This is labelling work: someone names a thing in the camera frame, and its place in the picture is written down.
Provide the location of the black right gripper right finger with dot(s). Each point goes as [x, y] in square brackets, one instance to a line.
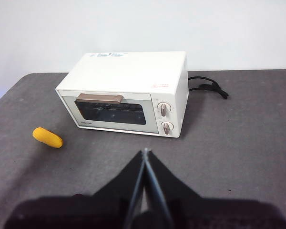
[205, 212]

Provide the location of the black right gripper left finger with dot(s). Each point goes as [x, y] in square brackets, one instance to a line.
[93, 212]

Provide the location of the beige oven knob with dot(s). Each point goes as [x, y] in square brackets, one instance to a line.
[166, 127]
[164, 109]

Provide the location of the white toaster oven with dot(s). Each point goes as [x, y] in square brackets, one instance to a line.
[124, 71]

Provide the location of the yellow corn cob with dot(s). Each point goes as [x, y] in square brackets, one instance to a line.
[47, 138]

